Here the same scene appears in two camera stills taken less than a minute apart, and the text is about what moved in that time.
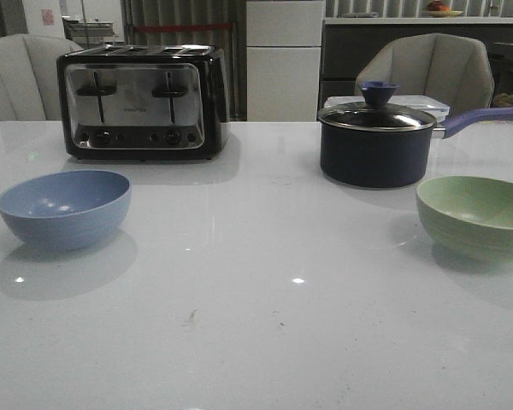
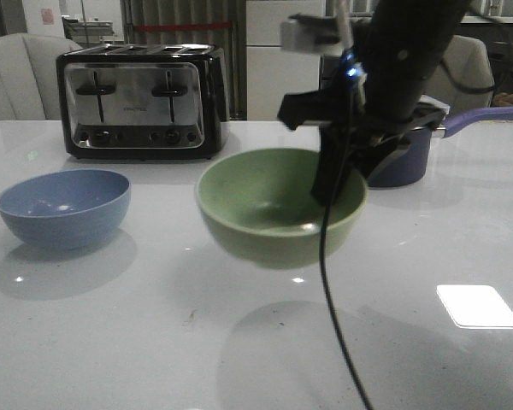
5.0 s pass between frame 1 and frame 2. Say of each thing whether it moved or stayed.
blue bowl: stayed
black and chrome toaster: stayed
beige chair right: stayed
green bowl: moved
